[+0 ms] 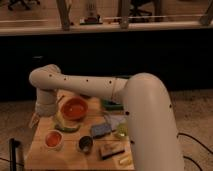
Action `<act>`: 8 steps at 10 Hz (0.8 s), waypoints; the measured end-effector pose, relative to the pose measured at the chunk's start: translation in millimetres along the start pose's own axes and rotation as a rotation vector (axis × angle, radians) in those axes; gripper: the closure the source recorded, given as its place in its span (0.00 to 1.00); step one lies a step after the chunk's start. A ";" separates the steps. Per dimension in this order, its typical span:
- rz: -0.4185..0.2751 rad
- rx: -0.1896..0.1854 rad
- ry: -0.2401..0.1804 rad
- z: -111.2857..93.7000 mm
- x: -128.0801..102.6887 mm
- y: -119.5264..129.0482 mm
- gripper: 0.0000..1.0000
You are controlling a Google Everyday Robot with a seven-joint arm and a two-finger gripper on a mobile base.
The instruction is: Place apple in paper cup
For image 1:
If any dark metal cup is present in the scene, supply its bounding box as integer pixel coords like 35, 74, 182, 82
78, 136, 93, 154

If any office chair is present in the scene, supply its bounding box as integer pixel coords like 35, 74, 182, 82
129, 0, 162, 23

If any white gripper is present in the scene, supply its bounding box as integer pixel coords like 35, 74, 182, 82
35, 89, 57, 117

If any green apple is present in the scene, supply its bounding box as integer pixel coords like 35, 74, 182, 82
114, 123, 128, 139

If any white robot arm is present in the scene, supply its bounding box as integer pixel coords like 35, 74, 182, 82
29, 64, 185, 171

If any blue sponge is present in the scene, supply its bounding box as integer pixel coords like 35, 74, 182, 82
90, 123, 111, 138

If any paper cup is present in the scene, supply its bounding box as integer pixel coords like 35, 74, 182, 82
44, 130, 63, 150

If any green banana toy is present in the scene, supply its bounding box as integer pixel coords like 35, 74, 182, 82
53, 116, 80, 133

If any wooden frame leg middle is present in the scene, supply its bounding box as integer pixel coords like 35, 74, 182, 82
119, 0, 131, 29

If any wooden table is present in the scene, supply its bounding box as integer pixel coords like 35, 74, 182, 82
25, 97, 135, 171

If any orange bowl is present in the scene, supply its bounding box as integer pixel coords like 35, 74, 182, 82
60, 97, 88, 121

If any white cloth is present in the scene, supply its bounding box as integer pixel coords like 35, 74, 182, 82
104, 113, 125, 131

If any black cable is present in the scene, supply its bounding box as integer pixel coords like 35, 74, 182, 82
177, 132, 213, 171

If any small yellow item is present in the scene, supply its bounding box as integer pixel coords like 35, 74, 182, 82
119, 157, 131, 166

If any green flat item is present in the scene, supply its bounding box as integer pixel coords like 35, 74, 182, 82
101, 100, 123, 111

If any black stand post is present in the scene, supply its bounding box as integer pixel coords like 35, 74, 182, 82
9, 138, 20, 171

